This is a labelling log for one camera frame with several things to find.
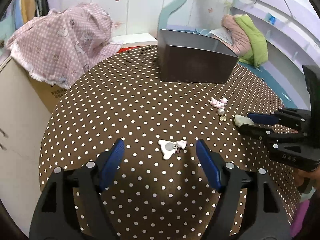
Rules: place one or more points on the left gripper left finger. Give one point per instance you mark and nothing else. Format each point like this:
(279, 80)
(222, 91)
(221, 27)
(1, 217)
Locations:
(55, 214)

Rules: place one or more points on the pink padded jacket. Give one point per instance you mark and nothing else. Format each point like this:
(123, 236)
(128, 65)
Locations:
(241, 44)

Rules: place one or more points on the hanging clothes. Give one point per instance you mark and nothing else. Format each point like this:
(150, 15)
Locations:
(26, 10)

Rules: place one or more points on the white pillow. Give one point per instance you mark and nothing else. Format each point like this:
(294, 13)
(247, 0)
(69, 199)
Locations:
(223, 34)

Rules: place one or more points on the blue box on shelf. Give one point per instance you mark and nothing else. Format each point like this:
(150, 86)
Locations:
(271, 19)

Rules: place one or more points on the white bear hair clip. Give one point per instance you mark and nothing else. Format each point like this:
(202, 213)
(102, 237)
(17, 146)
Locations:
(169, 148)

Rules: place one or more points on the green padded jacket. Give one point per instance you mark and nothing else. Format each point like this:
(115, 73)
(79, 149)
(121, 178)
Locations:
(258, 51)

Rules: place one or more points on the teal candy print mattress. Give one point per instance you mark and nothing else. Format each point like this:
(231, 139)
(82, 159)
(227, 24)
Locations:
(284, 78)

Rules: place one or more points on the dark jewelry box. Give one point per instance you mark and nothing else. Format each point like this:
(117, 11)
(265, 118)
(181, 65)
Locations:
(189, 57)

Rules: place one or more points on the pearl gold earring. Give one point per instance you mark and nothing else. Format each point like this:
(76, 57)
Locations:
(222, 115)

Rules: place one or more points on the pink bow hair clip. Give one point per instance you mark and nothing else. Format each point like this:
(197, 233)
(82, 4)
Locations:
(218, 103)

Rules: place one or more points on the white board on ottoman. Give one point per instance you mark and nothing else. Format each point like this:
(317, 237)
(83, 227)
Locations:
(134, 40)

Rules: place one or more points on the cream cabinet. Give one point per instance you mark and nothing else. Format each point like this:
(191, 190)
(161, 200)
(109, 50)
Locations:
(24, 118)

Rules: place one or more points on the red ottoman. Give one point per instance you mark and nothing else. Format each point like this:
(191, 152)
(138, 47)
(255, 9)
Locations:
(135, 47)

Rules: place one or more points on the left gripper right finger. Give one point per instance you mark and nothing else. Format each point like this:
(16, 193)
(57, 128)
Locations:
(249, 206)

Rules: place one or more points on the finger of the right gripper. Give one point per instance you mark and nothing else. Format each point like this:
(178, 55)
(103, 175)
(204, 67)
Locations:
(268, 133)
(264, 119)

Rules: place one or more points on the person's right hand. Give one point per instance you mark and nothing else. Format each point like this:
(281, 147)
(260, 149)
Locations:
(300, 175)

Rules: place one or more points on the pink checkered bear blanket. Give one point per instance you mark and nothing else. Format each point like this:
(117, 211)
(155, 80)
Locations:
(60, 47)

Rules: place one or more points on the teal bunk bed frame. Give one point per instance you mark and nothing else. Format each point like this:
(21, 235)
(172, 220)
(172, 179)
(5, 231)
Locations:
(295, 32)

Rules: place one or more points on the cardboard box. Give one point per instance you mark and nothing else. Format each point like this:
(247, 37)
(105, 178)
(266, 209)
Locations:
(49, 95)

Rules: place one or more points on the pale green jade pendant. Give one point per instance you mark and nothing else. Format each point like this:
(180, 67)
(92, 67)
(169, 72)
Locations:
(239, 120)

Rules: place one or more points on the brown polka dot tablecloth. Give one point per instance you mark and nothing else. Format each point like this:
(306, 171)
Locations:
(160, 190)

